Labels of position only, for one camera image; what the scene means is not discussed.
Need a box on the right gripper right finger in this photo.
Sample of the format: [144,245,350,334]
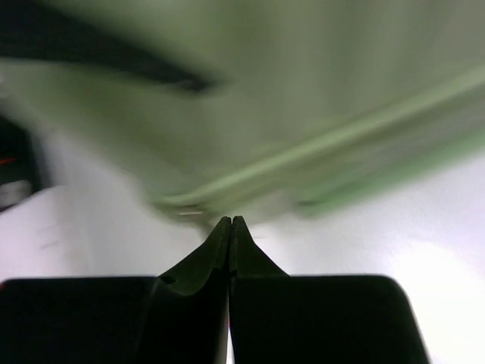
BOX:
[229,216,429,363]

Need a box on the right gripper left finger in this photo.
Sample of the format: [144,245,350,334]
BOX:
[1,217,231,363]

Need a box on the green suitcase blue lining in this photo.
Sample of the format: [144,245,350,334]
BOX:
[1,1,484,218]

